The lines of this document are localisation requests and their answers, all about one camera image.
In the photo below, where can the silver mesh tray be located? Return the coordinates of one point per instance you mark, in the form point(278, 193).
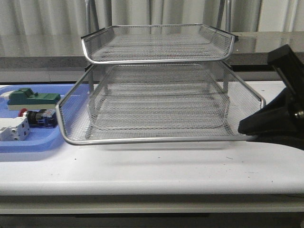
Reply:
point(157, 112)
point(212, 79)
point(157, 43)

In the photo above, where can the white plastic part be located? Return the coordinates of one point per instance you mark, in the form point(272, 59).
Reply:
point(6, 95)

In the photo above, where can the white circuit breaker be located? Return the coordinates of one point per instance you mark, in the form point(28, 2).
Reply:
point(14, 129)

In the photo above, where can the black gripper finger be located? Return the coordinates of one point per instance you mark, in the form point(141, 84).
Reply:
point(285, 62)
point(279, 122)

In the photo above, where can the red emergency push button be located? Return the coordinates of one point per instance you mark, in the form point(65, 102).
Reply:
point(44, 118)

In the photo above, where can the green terminal block component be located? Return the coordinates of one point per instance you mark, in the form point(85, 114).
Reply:
point(27, 98)

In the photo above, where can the silver metal rack frame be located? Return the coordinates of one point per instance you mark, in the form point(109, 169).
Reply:
point(158, 83)

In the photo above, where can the blue plastic tray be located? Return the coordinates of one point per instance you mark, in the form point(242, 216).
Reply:
point(39, 139)

